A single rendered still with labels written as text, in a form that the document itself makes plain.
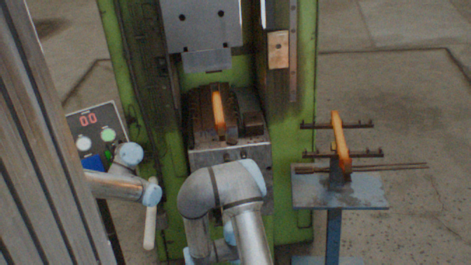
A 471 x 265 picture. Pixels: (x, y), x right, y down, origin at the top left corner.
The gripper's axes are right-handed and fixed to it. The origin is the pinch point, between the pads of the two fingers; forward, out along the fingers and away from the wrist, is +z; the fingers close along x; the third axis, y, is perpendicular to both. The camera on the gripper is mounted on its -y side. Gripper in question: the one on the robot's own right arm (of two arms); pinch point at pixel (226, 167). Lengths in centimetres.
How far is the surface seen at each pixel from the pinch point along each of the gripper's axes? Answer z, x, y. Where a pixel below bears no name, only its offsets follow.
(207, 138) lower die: 30.6, -6.3, 6.3
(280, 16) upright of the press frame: 45, 30, -42
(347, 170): -13.5, 43.8, -2.2
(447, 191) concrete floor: 73, 143, 100
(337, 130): 14, 48, -1
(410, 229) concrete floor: 46, 107, 100
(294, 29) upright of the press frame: 45, 37, -35
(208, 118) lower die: 38.7, -4.9, 0.9
